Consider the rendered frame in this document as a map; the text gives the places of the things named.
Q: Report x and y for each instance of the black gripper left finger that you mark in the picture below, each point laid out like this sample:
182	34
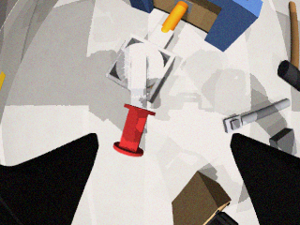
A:
46	190

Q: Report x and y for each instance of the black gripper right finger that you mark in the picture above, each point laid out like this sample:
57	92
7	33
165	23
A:
272	179

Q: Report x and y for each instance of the clear-panelled rack with blue corner posts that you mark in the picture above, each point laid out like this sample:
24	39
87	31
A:
257	3

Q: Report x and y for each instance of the black-headed mallet with wooden handle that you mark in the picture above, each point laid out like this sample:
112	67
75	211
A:
289	70

